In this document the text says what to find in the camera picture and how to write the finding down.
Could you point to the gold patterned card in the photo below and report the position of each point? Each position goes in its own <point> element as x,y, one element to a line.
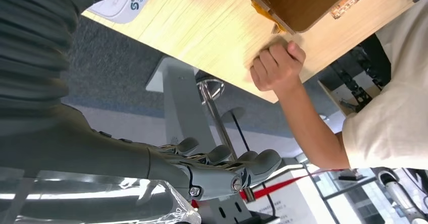
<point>347,3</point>

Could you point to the person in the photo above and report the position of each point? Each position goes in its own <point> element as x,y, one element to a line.
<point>391,122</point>

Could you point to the grey white card reader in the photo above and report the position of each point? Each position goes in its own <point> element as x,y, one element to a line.
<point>128,2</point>

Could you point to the yellow tape strip on box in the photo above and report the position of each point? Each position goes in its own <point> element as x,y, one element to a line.
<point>264,13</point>

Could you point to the wooden divided box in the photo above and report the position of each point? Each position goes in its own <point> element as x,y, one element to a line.
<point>301,5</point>

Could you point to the black office chair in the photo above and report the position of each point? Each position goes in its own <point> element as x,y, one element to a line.
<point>364,72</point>

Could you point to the red barrier belt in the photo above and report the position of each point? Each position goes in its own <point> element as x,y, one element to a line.
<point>277,187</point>

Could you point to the silver black machine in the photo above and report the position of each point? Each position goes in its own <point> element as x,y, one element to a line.
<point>398,192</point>

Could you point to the chrome stanchion post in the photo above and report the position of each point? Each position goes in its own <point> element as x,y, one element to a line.
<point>214,105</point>

